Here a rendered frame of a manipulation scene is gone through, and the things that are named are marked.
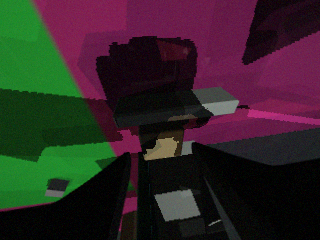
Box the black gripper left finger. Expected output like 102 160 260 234
0 152 131 240

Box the small tan cube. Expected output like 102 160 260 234
120 211 137 240

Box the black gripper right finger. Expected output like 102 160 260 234
191 142 320 240

